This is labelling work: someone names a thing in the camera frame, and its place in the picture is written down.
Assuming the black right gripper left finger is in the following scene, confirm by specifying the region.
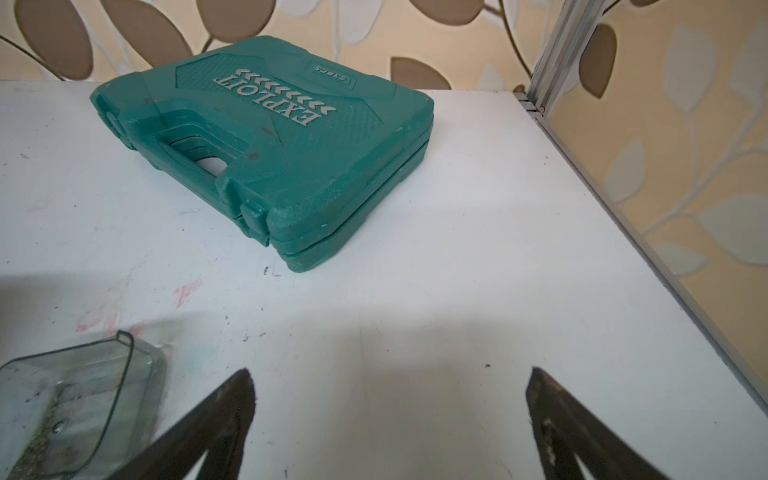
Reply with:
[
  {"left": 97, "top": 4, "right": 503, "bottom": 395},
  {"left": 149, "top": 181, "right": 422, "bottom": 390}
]
[{"left": 110, "top": 369, "right": 256, "bottom": 479}]

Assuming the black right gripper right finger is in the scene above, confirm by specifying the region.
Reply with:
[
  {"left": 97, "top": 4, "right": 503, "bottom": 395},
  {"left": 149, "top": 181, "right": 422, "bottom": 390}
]
[{"left": 526, "top": 367, "right": 666, "bottom": 479}]

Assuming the green plastic tool case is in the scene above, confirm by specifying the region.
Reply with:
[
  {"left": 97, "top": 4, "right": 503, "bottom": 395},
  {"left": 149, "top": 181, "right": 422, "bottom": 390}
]
[{"left": 90, "top": 36, "right": 434, "bottom": 273}]

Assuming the aluminium frame post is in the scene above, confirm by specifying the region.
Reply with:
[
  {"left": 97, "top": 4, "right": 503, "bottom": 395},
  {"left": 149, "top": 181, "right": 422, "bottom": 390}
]
[{"left": 527, "top": 0, "right": 606, "bottom": 117}]

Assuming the clear grey sharpener tray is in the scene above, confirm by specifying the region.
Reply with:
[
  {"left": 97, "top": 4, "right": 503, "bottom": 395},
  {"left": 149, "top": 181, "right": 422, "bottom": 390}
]
[{"left": 1, "top": 331, "right": 167, "bottom": 479}]

